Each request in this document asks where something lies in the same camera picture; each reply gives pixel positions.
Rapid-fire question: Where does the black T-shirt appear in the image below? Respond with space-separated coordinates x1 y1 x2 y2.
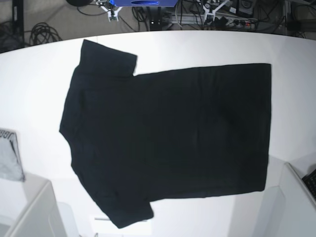
60 40 272 229

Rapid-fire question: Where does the white table slot plate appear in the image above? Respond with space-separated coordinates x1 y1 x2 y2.
94 217 110 221

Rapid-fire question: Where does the blue box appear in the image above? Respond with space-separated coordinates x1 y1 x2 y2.
114 0 178 7

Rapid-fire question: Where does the white cabinet left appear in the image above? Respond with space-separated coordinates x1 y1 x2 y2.
0 173 67 237

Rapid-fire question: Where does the white cabinet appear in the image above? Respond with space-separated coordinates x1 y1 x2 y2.
257 163 316 237
0 173 67 237

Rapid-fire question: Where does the grey folded cloth bag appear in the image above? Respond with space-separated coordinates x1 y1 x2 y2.
0 128 25 182

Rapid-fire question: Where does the white cabinet right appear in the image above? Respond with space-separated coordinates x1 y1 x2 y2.
257 163 316 237

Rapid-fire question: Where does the black keyboard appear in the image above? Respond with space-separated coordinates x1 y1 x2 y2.
302 170 316 199

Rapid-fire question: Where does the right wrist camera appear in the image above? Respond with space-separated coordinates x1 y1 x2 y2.
108 13 119 22

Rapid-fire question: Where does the coiled black cable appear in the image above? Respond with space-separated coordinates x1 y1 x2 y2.
29 22 62 45

